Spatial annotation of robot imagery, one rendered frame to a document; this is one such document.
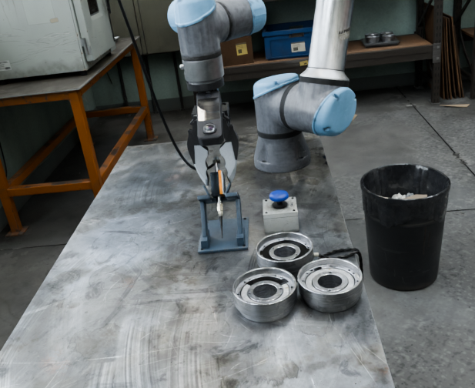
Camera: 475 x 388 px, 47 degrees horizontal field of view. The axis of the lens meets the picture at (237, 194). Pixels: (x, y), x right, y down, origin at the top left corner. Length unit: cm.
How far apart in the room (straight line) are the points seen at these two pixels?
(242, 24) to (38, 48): 214
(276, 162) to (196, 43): 49
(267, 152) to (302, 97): 19
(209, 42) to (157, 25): 367
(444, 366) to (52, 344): 139
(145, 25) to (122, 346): 397
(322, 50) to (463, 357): 120
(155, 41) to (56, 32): 175
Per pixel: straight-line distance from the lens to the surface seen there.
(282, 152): 139
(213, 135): 98
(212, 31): 103
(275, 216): 111
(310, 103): 128
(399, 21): 500
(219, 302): 95
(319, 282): 94
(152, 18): 469
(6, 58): 320
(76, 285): 109
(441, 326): 217
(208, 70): 103
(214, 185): 109
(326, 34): 129
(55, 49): 310
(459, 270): 248
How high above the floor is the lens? 136
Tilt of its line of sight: 25 degrees down
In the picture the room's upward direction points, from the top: 7 degrees counter-clockwise
